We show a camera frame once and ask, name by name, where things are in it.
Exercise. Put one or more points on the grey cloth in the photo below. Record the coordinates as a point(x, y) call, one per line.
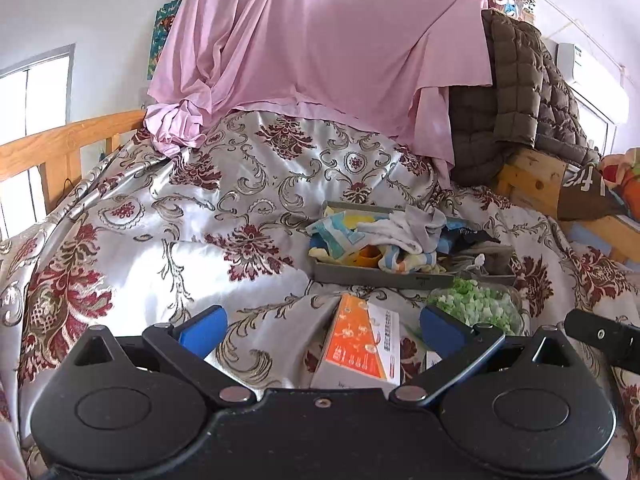
point(426, 225)

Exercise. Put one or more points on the wooden headboard rail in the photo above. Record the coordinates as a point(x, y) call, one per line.
point(56, 152)

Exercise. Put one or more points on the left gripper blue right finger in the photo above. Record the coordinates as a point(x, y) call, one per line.
point(441, 332)

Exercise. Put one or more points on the window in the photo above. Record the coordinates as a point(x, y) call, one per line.
point(35, 97)

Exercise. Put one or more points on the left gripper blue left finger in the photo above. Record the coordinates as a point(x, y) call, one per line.
point(202, 333)

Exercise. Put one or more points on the floral satin bedspread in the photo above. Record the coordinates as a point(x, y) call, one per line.
point(146, 239)

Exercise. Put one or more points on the striped colourful cloth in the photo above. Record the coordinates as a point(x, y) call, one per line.
point(335, 240)

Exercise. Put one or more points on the wooden bed frame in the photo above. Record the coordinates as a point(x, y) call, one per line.
point(533, 179)

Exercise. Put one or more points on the colourful patchwork bag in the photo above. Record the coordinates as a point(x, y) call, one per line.
point(621, 173)

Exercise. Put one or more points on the olive quilted jacket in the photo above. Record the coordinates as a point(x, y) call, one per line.
point(528, 105)

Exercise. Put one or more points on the colourful wall poster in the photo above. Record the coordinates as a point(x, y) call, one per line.
point(163, 20)

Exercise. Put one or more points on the white fluffy sock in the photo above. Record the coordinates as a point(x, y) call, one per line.
point(394, 231)

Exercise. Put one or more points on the brown printed cloth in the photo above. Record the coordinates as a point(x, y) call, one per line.
point(584, 196)

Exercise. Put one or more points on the pink draped cloth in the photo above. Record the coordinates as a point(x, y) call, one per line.
point(384, 66)

